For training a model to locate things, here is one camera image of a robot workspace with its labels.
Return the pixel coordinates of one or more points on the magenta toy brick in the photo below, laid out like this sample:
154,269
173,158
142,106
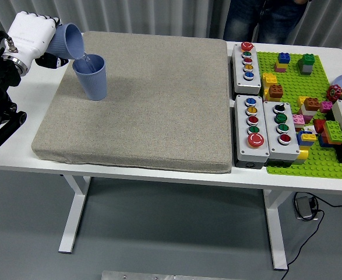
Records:
326,107

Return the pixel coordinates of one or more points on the blue ribbed cup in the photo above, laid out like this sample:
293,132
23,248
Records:
93,83
61,43

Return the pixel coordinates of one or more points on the grey-brown mat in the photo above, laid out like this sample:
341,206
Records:
159,102

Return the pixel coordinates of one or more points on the dark green toy brick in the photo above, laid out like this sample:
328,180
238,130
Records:
308,59

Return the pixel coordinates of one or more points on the grey pleated curtain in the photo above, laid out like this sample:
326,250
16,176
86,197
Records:
159,14

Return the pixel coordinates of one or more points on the person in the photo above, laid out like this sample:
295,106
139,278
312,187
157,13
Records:
243,20

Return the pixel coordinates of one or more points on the brown toy brick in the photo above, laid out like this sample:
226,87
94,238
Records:
275,91
311,104

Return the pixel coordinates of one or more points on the red toy brick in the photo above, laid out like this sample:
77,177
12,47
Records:
319,126

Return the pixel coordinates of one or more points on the blue toy brick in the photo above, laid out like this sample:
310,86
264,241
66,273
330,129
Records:
284,57
299,141

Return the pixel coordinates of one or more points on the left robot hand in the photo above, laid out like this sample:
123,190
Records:
31,32

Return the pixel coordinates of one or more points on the grey four-button control box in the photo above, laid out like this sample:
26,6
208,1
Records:
278,151

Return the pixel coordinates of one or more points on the red round toy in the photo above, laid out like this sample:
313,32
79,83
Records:
334,93

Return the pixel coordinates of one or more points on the yellow round toy brick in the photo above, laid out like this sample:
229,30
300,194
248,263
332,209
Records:
302,153

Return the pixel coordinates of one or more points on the grey toy brick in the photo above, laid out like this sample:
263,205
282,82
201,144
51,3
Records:
306,69

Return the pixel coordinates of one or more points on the lime green toy brick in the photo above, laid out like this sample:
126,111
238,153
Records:
334,131

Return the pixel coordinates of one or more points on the white toy brick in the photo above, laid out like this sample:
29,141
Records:
308,112

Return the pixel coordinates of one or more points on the grey five-button control box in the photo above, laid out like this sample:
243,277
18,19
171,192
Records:
243,151
248,83

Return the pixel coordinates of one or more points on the pink toy brick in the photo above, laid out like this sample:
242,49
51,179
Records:
280,70
298,119

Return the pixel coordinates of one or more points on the grey power adapter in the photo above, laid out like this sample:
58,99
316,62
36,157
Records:
304,207

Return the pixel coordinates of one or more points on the white table leg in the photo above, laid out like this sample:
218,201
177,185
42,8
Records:
277,233
71,233

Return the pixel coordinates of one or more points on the green brick baseplate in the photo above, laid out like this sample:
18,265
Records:
293,86

